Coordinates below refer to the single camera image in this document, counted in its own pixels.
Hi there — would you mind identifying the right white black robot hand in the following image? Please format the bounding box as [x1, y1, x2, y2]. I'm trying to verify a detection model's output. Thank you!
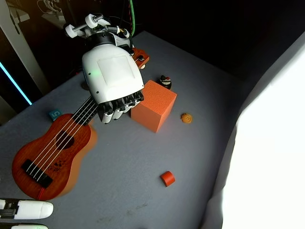
[0, 199, 54, 229]

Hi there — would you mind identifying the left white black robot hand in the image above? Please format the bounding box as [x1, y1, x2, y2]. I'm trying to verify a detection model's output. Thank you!
[82, 44, 145, 125]

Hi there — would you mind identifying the small orange wooden ukulele guitar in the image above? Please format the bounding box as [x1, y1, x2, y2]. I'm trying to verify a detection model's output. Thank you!
[11, 47, 150, 201]

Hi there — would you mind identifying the large orange foam block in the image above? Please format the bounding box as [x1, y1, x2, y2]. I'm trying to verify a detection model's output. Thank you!
[130, 80, 178, 134]

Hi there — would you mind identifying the teal number five block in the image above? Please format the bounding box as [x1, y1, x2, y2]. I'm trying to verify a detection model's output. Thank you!
[48, 109, 63, 122]

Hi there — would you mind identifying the orange swirl cookie toy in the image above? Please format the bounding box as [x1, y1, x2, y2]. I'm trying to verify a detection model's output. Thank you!
[181, 113, 193, 125]

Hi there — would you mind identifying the white upright panel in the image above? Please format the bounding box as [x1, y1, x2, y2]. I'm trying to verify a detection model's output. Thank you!
[0, 0, 51, 107]

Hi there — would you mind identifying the cyan light strip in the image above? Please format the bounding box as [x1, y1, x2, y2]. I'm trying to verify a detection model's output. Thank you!
[0, 61, 33, 106]

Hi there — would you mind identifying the red cylinder block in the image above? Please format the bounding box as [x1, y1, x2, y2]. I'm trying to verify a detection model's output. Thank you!
[159, 170, 176, 187]

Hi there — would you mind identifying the white bracket with threaded rod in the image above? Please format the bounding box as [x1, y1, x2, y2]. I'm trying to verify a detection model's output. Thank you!
[65, 13, 112, 39]

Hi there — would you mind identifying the green braided cable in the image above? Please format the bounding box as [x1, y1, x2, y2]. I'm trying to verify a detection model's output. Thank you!
[128, 0, 137, 38]

